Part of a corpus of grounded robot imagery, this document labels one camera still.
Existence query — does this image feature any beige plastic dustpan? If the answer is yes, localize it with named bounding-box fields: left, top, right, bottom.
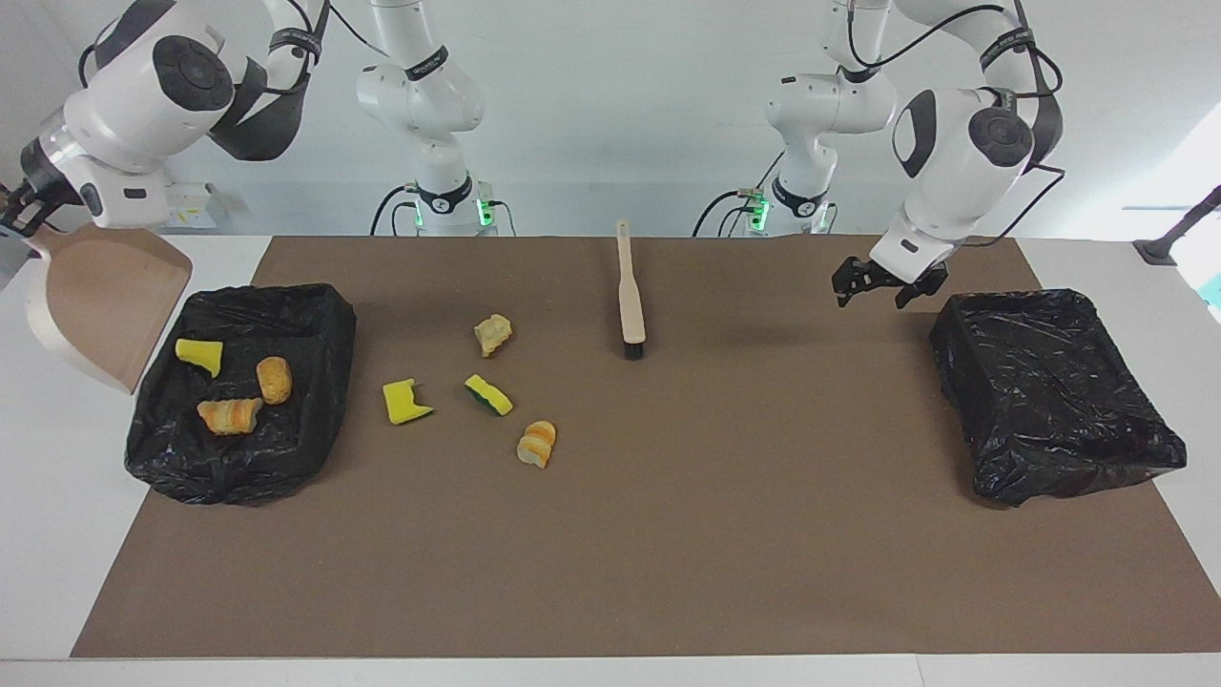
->
left=26, top=224, right=194, bottom=395

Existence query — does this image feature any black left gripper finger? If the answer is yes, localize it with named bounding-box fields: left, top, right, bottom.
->
left=895, top=265, right=949, bottom=310
left=832, top=258, right=872, bottom=308

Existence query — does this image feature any brown table mat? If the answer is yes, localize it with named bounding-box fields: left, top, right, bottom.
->
left=72, top=236, right=1221, bottom=659

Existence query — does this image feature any notched yellow sponge piece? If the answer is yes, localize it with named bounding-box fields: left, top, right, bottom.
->
left=383, top=379, right=435, bottom=426

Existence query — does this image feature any plain yellow sponge piece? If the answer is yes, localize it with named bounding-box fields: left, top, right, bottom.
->
left=176, top=339, right=224, bottom=379

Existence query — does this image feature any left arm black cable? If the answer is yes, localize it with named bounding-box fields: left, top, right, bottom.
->
left=844, top=0, right=1067, bottom=247

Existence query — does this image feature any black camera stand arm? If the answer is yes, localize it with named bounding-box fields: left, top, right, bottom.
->
left=1133, top=186, right=1221, bottom=266

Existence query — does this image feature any black base cable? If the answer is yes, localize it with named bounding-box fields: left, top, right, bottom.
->
left=370, top=183, right=421, bottom=237
left=693, top=186, right=764, bottom=238

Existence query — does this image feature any yellow sponge with green pad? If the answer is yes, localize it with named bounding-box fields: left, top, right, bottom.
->
left=465, top=373, right=514, bottom=418

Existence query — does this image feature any white cardboard box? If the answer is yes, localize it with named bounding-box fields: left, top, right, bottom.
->
left=167, top=183, right=218, bottom=230

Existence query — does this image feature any orange striped croissant piece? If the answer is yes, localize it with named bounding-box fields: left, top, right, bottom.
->
left=197, top=398, right=263, bottom=437

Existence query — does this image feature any brown potato shaped bread roll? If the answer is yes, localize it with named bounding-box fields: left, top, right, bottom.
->
left=257, top=357, right=294, bottom=406

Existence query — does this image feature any small striped croissant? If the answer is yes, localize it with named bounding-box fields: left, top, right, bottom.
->
left=516, top=420, right=557, bottom=469

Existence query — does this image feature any bin lined with black bag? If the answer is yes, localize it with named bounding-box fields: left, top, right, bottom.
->
left=125, top=282, right=358, bottom=506
left=930, top=288, right=1189, bottom=508

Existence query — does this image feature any pale dumpling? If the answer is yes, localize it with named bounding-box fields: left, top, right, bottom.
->
left=474, top=314, right=516, bottom=357

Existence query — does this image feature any beige brush with black bristles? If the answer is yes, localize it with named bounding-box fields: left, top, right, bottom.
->
left=615, top=219, right=648, bottom=361

